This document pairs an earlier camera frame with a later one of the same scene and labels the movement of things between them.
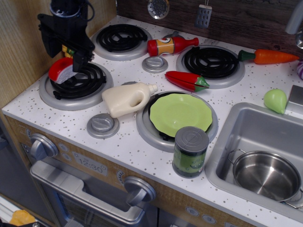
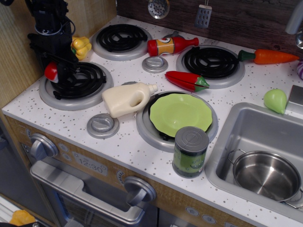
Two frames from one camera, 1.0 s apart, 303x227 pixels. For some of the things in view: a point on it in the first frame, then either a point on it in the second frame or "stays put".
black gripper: x=71 y=32 -> x=55 y=48
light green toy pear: x=276 y=100 stays put
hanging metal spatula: x=203 y=16 stays put
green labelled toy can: x=190 y=147 stays put
